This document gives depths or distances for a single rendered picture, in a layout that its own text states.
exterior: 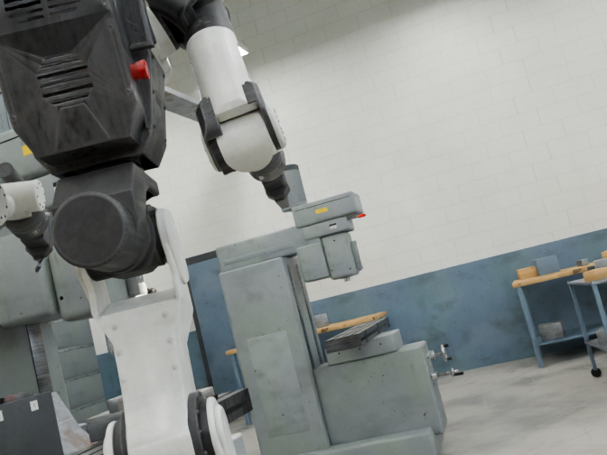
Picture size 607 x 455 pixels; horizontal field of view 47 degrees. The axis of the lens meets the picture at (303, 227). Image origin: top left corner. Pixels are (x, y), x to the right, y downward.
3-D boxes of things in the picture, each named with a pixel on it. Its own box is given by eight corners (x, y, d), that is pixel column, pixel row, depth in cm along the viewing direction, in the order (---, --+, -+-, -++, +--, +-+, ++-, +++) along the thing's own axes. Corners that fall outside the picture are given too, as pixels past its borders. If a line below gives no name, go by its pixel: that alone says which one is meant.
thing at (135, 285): (147, 292, 199) (132, 222, 201) (140, 293, 195) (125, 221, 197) (135, 295, 200) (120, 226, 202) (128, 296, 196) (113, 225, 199)
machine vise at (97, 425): (219, 409, 204) (210, 373, 205) (195, 422, 190) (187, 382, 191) (118, 430, 214) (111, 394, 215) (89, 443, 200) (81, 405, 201)
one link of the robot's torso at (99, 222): (140, 257, 100) (115, 141, 101) (52, 279, 99) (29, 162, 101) (176, 267, 127) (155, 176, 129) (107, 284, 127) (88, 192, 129)
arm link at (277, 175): (300, 193, 159) (291, 172, 148) (261, 208, 160) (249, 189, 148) (283, 148, 164) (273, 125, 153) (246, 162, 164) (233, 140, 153)
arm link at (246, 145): (283, 153, 134) (284, 168, 115) (233, 172, 134) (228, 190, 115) (263, 102, 131) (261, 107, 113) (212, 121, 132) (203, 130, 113)
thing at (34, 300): (102, 307, 216) (85, 227, 218) (51, 314, 192) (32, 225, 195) (53, 320, 221) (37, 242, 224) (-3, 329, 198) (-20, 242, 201)
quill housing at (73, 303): (154, 303, 208) (131, 201, 211) (114, 309, 188) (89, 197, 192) (100, 317, 213) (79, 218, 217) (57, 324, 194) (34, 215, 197)
